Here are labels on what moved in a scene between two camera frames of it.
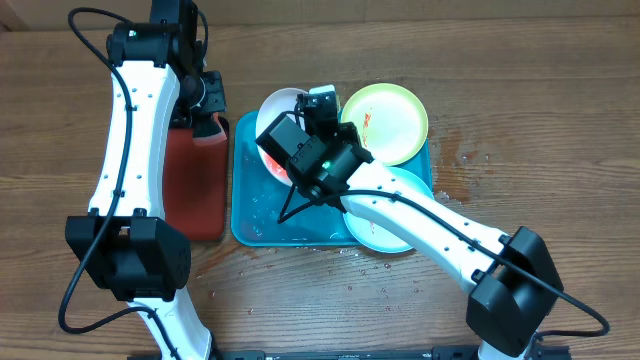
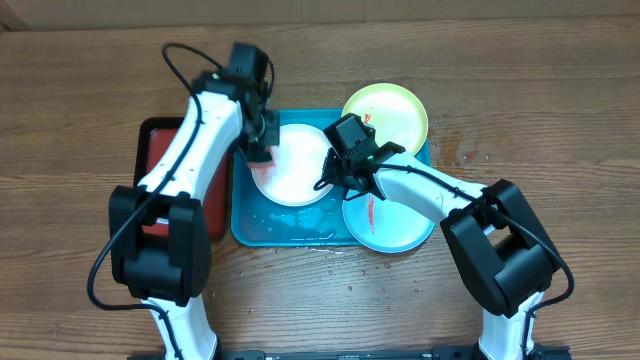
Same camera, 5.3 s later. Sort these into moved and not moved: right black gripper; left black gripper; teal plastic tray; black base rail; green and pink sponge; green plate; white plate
Moved: white plate; right black gripper; green and pink sponge; left black gripper
Not moved: green plate; teal plastic tray; black base rail
